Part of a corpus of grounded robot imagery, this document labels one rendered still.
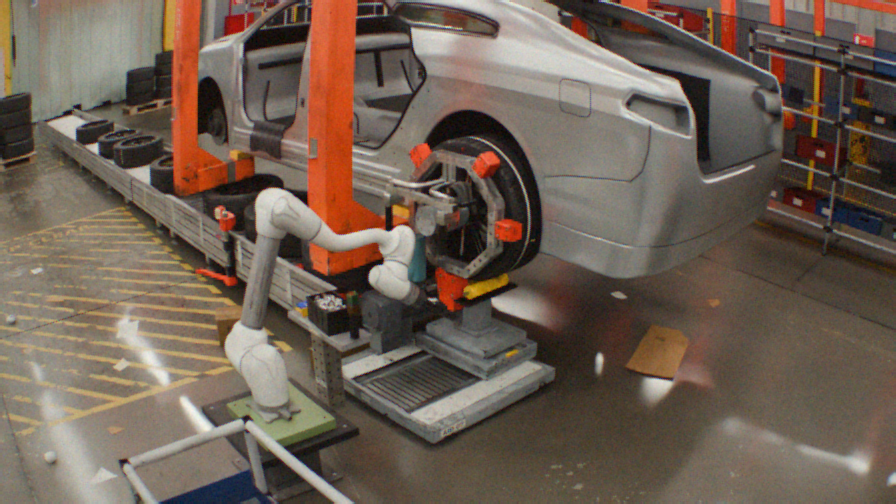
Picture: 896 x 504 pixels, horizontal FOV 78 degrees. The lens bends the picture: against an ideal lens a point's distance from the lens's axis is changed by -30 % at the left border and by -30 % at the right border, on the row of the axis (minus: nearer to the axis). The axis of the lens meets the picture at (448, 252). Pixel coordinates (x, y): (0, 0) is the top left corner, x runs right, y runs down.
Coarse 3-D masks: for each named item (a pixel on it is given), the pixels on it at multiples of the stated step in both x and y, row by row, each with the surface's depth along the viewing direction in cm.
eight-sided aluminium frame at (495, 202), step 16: (432, 160) 348; (448, 160) 341; (464, 160) 333; (416, 176) 359; (480, 192) 331; (496, 192) 331; (416, 208) 366; (496, 208) 328; (432, 240) 368; (496, 240) 334; (432, 256) 364; (448, 256) 365; (480, 256) 341; (496, 256) 342; (464, 272) 350
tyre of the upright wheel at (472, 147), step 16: (448, 144) 350; (464, 144) 343; (480, 144) 340; (496, 144) 344; (512, 144) 348; (512, 160) 338; (496, 176) 334; (512, 176) 333; (528, 176) 340; (512, 192) 331; (528, 192) 336; (512, 208) 332; (528, 224) 337; (528, 240) 341; (512, 256) 340; (528, 256) 352; (480, 272) 355; (496, 272) 348
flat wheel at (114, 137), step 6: (114, 132) 771; (120, 132) 777; (126, 132) 773; (132, 132) 770; (138, 132) 754; (102, 138) 741; (108, 138) 751; (114, 138) 750; (120, 138) 730; (126, 138) 734; (102, 144) 730; (108, 144) 728; (114, 144) 729; (102, 150) 733; (108, 150) 730; (102, 156) 736; (108, 156) 733
